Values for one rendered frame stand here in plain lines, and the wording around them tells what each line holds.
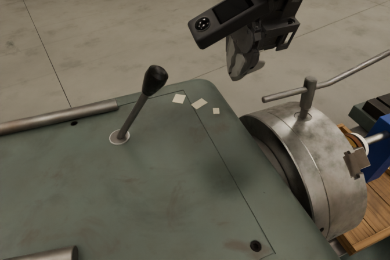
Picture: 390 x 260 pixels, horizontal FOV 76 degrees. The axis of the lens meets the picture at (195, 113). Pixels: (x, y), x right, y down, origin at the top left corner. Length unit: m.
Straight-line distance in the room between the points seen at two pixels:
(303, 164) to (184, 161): 0.21
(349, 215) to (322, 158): 0.12
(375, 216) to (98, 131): 0.78
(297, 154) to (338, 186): 0.09
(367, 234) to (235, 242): 0.57
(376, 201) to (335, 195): 0.44
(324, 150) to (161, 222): 0.31
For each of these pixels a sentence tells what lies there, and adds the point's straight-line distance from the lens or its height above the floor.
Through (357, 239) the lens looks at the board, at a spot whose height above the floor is 0.88.
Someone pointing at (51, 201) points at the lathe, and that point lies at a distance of 0.44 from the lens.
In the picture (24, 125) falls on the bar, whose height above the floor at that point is 1.27.
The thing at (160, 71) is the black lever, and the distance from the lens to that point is 0.35.
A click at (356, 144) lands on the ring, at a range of 0.73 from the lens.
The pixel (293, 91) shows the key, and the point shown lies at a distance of 0.50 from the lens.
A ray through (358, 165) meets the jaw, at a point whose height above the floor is 1.19.
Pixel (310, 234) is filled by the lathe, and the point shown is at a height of 1.25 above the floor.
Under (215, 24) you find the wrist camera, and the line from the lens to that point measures 0.38.
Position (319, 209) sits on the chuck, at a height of 1.17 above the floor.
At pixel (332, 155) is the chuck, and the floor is 1.22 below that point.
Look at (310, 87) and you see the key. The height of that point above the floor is 1.31.
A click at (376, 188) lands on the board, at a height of 0.89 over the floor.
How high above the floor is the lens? 1.60
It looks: 44 degrees down
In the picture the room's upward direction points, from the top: 1 degrees counter-clockwise
